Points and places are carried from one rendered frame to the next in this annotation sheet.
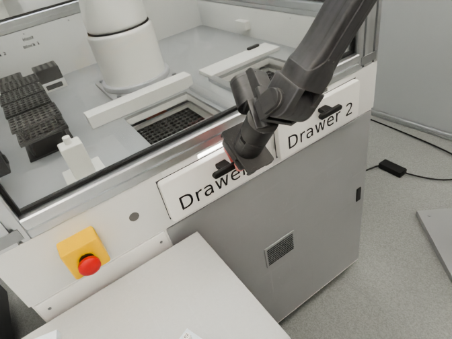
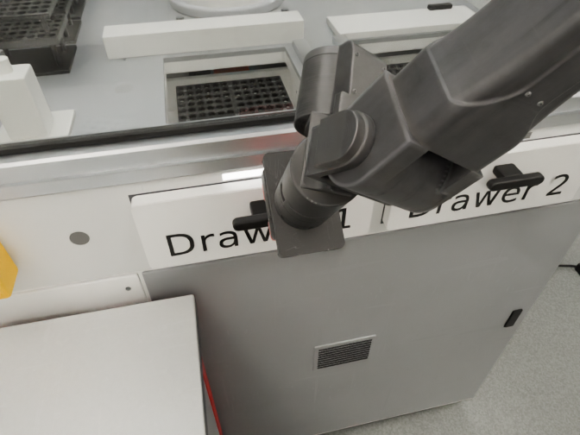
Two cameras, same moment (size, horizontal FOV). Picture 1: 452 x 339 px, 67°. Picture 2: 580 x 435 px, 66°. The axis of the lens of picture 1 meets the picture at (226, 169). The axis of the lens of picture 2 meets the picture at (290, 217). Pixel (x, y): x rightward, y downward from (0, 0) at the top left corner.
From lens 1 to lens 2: 29 cm
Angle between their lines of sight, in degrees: 13
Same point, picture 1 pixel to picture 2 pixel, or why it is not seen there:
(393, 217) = (559, 356)
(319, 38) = (526, 20)
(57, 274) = not seen: outside the picture
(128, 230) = (67, 255)
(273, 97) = (343, 138)
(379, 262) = (502, 415)
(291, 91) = (392, 140)
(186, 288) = (116, 394)
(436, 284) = not seen: outside the picture
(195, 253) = (166, 335)
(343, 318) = not seen: outside the picture
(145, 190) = (106, 204)
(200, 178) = (214, 216)
